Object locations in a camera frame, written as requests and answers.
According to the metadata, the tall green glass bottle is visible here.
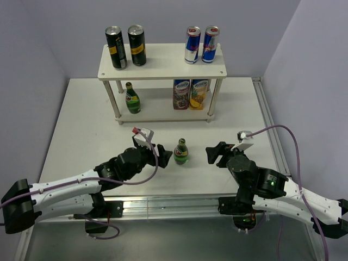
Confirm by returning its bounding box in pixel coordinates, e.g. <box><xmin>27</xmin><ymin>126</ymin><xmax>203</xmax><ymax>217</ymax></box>
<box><xmin>125</xmin><ymin>82</ymin><xmax>141</xmax><ymax>114</ymax></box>

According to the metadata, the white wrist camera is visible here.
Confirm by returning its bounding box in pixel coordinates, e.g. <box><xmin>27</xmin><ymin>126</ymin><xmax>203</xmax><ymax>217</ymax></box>
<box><xmin>231</xmin><ymin>130</ymin><xmax>254</xmax><ymax>151</ymax></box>
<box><xmin>132</xmin><ymin>127</ymin><xmax>154</xmax><ymax>150</ymax></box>

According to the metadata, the black and gold can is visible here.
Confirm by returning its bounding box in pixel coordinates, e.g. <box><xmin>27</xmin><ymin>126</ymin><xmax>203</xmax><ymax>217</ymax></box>
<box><xmin>105</xmin><ymin>26</ymin><xmax>127</xmax><ymax>70</ymax></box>

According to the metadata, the yellow pineapple juice carton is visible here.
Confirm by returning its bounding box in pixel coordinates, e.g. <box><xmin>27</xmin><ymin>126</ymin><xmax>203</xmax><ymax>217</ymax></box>
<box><xmin>189</xmin><ymin>79</ymin><xmax>209</xmax><ymax>110</ymax></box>

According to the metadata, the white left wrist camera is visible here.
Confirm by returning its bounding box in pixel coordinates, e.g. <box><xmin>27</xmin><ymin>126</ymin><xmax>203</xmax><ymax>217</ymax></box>
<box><xmin>132</xmin><ymin>127</ymin><xmax>154</xmax><ymax>150</ymax></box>

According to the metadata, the white two-tier shelf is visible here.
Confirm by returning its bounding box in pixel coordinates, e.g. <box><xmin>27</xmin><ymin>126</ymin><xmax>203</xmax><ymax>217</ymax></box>
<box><xmin>98</xmin><ymin>43</ymin><xmax>227</xmax><ymax>124</ymax></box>

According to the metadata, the short green glass bottle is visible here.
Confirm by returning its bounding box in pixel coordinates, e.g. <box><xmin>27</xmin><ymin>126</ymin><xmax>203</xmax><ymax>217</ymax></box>
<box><xmin>173</xmin><ymin>138</ymin><xmax>189</xmax><ymax>165</ymax></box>

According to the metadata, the small red-tab silver can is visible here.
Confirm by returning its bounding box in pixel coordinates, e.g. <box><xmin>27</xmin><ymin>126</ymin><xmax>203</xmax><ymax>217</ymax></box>
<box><xmin>184</xmin><ymin>26</ymin><xmax>201</xmax><ymax>64</ymax></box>

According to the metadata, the blue silver energy drink can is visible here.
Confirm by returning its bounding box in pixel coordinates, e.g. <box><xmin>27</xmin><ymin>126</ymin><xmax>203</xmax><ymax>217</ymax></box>
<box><xmin>202</xmin><ymin>26</ymin><xmax>220</xmax><ymax>63</ymax></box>

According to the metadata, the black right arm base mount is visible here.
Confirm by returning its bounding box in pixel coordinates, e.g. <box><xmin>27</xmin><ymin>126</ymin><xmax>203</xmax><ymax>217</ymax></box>
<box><xmin>217</xmin><ymin>196</ymin><xmax>266</xmax><ymax>234</ymax></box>

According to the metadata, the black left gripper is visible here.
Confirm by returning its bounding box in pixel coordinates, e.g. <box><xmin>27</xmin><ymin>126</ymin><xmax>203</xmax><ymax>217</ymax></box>
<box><xmin>125</xmin><ymin>141</ymin><xmax>172</xmax><ymax>179</ymax></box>

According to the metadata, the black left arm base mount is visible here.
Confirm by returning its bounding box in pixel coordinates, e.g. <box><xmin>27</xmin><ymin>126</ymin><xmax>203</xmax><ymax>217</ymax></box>
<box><xmin>73</xmin><ymin>201</ymin><xmax>123</xmax><ymax>240</ymax></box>

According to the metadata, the dark olive beverage can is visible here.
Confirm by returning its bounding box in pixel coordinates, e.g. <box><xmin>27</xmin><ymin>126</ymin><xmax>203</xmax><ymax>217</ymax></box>
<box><xmin>128</xmin><ymin>24</ymin><xmax>147</xmax><ymax>66</ymax></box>

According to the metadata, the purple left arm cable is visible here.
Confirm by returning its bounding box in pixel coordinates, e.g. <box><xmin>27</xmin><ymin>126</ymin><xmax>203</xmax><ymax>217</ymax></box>
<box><xmin>0</xmin><ymin>130</ymin><xmax>159</xmax><ymax>240</ymax></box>

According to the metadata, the aluminium right side rail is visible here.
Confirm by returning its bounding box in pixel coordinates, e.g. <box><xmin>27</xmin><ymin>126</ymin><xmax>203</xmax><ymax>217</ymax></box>
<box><xmin>252</xmin><ymin>77</ymin><xmax>293</xmax><ymax>179</ymax></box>

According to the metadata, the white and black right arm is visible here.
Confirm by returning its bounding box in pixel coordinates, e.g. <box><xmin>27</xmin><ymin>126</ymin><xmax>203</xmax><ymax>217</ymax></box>
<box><xmin>206</xmin><ymin>141</ymin><xmax>347</xmax><ymax>239</ymax></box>

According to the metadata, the purple grape juice carton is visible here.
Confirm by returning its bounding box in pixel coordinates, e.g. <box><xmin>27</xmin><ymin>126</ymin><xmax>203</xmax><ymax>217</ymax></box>
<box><xmin>172</xmin><ymin>79</ymin><xmax>190</xmax><ymax>110</ymax></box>

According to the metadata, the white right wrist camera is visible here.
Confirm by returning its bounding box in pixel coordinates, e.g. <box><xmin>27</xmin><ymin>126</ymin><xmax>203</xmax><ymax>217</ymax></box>
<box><xmin>231</xmin><ymin>130</ymin><xmax>254</xmax><ymax>151</ymax></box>

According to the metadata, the aluminium front rail frame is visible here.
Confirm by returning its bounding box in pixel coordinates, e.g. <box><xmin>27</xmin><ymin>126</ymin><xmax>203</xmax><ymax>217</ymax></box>
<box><xmin>15</xmin><ymin>195</ymin><xmax>316</xmax><ymax>260</ymax></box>

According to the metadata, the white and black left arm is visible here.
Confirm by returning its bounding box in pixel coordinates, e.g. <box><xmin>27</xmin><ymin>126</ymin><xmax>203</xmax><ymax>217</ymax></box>
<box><xmin>1</xmin><ymin>140</ymin><xmax>172</xmax><ymax>234</ymax></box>

